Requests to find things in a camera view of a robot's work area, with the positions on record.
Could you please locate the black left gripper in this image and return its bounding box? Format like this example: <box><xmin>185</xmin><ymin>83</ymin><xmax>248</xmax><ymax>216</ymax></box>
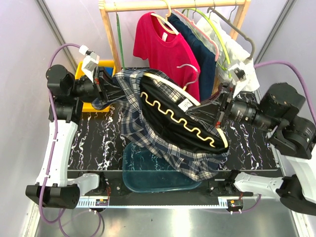
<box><xmin>70</xmin><ymin>66</ymin><xmax>132</xmax><ymax>105</ymax></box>

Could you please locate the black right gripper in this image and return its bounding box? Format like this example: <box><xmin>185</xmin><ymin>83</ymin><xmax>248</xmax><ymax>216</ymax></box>
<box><xmin>184</xmin><ymin>80</ymin><xmax>276</xmax><ymax>130</ymax></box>

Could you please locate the yellow wavy hanger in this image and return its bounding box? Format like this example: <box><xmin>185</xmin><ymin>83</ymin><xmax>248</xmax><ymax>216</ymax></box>
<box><xmin>139</xmin><ymin>72</ymin><xmax>229</xmax><ymax>149</ymax></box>

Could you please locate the navy plaid skirt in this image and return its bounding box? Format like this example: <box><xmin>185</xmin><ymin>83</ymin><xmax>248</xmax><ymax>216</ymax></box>
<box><xmin>92</xmin><ymin>68</ymin><xmax>229</xmax><ymax>183</ymax></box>

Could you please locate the red t-shirt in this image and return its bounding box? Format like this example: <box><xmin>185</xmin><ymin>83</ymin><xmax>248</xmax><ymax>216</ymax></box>
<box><xmin>133</xmin><ymin>12</ymin><xmax>200</xmax><ymax>101</ymax></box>

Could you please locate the cream wooden hanger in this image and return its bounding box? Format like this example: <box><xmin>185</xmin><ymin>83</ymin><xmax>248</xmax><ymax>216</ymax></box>
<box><xmin>151</xmin><ymin>0</ymin><xmax>179</xmax><ymax>35</ymax></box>

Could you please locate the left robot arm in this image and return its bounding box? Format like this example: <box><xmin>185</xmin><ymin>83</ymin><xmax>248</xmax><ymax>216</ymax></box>
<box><xmin>25</xmin><ymin>63</ymin><xmax>124</xmax><ymax>209</ymax></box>

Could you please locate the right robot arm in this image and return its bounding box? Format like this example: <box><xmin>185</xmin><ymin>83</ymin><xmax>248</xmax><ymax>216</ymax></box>
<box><xmin>187</xmin><ymin>82</ymin><xmax>316</xmax><ymax>215</ymax></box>

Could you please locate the green plastic hanger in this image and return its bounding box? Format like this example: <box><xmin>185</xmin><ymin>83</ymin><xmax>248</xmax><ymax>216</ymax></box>
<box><xmin>116</xmin><ymin>12</ymin><xmax>125</xmax><ymax>69</ymax></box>

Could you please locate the navy denim skirt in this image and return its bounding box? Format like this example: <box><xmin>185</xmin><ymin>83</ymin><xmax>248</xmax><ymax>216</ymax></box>
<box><xmin>168</xmin><ymin>13</ymin><xmax>216</xmax><ymax>101</ymax></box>

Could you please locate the grey hanger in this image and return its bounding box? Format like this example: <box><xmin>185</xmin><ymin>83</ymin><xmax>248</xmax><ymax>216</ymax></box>
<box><xmin>206</xmin><ymin>6</ymin><xmax>255</xmax><ymax>60</ymax></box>

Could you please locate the pink plastic hanger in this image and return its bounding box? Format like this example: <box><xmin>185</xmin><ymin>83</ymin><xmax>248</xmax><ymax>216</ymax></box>
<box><xmin>172</xmin><ymin>9</ymin><xmax>219</xmax><ymax>62</ymax></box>

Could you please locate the lime green hanger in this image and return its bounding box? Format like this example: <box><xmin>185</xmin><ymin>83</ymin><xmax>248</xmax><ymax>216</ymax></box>
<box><xmin>182</xmin><ymin>8</ymin><xmax>231</xmax><ymax>71</ymax></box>

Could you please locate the yellow plastic bin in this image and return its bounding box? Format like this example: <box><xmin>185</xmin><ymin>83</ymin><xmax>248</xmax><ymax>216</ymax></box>
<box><xmin>75</xmin><ymin>59</ymin><xmax>116</xmax><ymax>113</ymax></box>

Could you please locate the white quilted garment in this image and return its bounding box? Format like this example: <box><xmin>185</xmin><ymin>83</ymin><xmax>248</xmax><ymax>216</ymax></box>
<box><xmin>196</xmin><ymin>12</ymin><xmax>260</xmax><ymax>93</ymax></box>

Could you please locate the wooden clothes rack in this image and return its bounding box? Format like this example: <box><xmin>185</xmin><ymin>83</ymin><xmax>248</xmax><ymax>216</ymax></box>
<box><xmin>98</xmin><ymin>0</ymin><xmax>252</xmax><ymax>72</ymax></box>

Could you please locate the teal transparent basin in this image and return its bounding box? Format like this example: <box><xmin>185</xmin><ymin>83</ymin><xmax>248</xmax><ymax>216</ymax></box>
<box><xmin>122</xmin><ymin>143</ymin><xmax>201</xmax><ymax>193</ymax></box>

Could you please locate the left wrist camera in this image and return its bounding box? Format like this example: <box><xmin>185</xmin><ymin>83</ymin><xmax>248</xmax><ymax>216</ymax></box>
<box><xmin>79</xmin><ymin>45</ymin><xmax>100</xmax><ymax>81</ymax></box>

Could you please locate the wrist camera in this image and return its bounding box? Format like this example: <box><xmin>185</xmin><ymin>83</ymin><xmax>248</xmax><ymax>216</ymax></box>
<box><xmin>228</xmin><ymin>62</ymin><xmax>248</xmax><ymax>88</ymax></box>
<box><xmin>79</xmin><ymin>45</ymin><xmax>100</xmax><ymax>81</ymax></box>

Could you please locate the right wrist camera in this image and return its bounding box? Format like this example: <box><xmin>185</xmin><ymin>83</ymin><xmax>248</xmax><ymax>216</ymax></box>
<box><xmin>228</xmin><ymin>62</ymin><xmax>248</xmax><ymax>88</ymax></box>

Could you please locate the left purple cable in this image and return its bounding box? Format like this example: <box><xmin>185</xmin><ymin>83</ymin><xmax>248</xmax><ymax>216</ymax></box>
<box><xmin>39</xmin><ymin>43</ymin><xmax>106</xmax><ymax>237</ymax></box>

